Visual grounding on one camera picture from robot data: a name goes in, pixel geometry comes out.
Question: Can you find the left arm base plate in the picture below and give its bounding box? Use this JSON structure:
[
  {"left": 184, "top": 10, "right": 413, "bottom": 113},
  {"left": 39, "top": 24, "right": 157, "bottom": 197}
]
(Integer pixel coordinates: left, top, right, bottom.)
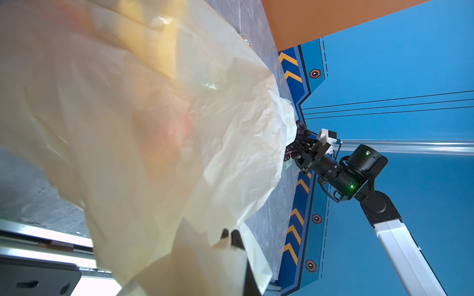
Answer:
[{"left": 1, "top": 257, "right": 81, "bottom": 296}]

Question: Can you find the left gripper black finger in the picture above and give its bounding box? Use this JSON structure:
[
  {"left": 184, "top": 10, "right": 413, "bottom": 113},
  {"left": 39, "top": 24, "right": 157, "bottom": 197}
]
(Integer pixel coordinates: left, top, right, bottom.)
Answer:
[{"left": 221, "top": 228, "right": 264, "bottom": 296}]

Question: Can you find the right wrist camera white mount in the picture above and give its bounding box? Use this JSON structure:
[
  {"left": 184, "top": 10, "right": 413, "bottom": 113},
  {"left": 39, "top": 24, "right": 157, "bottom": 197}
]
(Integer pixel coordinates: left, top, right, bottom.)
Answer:
[{"left": 317, "top": 128, "right": 338, "bottom": 146}]

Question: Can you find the clear tape roll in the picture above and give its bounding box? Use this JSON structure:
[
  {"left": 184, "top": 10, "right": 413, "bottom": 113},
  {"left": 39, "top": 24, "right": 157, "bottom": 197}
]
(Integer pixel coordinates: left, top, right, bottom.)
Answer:
[{"left": 240, "top": 34, "right": 253, "bottom": 48}]

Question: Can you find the dark purple grape bunch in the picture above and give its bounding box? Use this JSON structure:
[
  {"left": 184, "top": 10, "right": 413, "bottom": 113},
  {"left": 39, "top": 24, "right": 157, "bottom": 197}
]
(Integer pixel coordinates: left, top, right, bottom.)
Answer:
[{"left": 283, "top": 120, "right": 312, "bottom": 162}]

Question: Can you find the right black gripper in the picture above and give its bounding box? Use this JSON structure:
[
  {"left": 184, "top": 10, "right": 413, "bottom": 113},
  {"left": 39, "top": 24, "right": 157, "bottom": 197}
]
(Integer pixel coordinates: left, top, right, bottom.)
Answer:
[{"left": 295, "top": 139, "right": 343, "bottom": 180}]

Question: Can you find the cream plastic bag orange print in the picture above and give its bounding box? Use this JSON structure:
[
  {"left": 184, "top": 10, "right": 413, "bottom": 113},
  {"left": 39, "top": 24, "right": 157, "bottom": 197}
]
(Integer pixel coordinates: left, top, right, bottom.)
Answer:
[{"left": 1, "top": 1, "right": 296, "bottom": 296}]

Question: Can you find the aluminium front rail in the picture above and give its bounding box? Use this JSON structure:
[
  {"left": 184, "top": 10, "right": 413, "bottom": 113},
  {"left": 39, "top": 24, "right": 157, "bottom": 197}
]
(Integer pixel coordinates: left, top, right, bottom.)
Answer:
[{"left": 1, "top": 219, "right": 121, "bottom": 296}]

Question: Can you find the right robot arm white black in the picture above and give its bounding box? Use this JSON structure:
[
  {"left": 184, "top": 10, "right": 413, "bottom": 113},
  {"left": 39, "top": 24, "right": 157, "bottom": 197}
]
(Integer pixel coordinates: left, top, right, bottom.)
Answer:
[{"left": 287, "top": 136, "right": 446, "bottom": 296}]

